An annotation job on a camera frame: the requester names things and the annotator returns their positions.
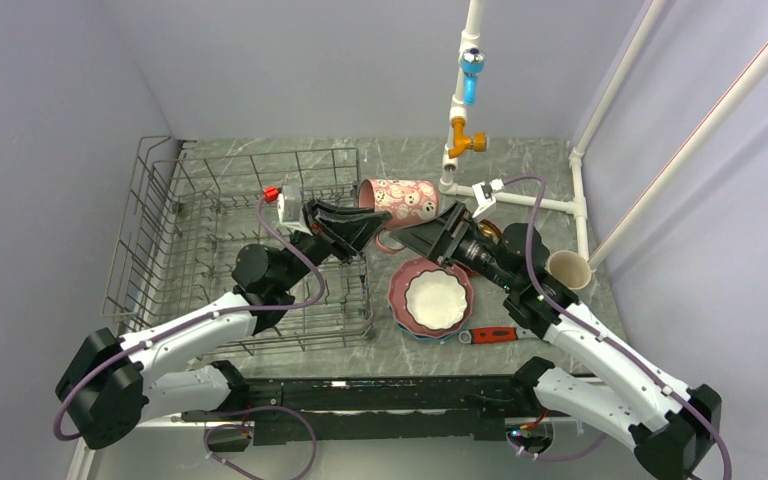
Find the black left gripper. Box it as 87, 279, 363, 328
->
276, 198, 391, 291

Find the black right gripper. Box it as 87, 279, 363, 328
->
390, 200, 518, 292

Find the pink ghost pattern mug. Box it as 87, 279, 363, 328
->
358, 179, 440, 231

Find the white scalloped bowl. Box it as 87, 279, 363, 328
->
405, 270, 469, 330

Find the pink polka dot plate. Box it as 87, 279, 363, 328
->
387, 258, 474, 327

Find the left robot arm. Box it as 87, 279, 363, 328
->
52, 197, 391, 449

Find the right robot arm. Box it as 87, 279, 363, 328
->
393, 202, 723, 479

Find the yellow and red plate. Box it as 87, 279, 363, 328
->
453, 220, 502, 277

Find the orange pipe fitting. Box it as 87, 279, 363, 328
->
447, 117, 488, 159

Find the blue polka dot plate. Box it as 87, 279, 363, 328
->
390, 310, 471, 341

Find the beige ceramic mug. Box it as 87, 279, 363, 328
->
545, 250, 593, 291

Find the blue pipe valve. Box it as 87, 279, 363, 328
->
460, 47, 485, 105

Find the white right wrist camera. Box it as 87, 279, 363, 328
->
471, 178, 505, 221

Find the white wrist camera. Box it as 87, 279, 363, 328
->
471, 178, 505, 221
262, 185, 311, 235

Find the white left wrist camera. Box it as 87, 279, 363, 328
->
262, 185, 311, 235

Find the red handled adjustable wrench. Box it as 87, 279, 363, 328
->
457, 326, 539, 345

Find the grey wire dish rack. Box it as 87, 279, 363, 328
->
100, 135, 373, 355

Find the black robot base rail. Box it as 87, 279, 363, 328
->
181, 374, 543, 446

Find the white pvc pipe frame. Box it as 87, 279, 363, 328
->
437, 0, 768, 273

